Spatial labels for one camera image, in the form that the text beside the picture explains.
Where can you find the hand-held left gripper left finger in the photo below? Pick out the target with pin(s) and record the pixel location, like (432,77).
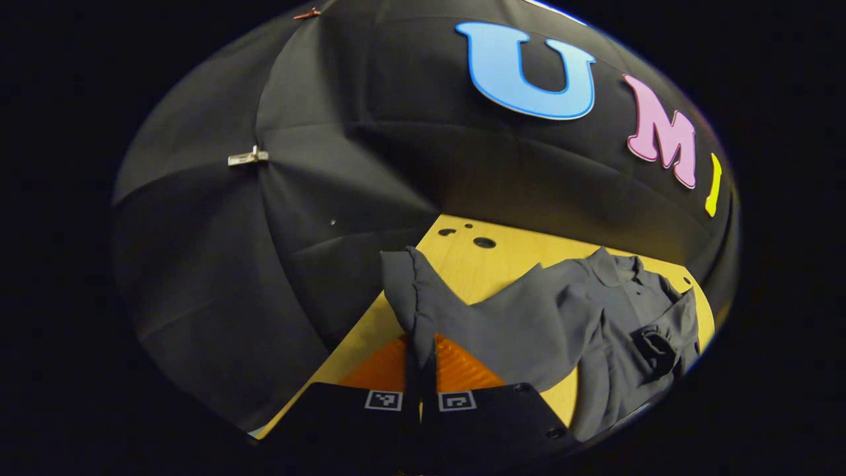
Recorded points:
(410,430)

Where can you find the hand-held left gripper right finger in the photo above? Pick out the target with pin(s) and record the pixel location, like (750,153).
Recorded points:
(433,430)

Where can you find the grey collared shirt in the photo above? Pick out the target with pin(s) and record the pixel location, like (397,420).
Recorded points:
(529,317)

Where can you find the small white clip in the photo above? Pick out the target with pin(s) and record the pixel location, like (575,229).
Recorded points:
(248,157)

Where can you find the black backdrop cloth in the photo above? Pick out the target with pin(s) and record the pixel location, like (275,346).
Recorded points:
(330,99)

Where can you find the small red clip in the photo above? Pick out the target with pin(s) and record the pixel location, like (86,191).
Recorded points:
(307,13)

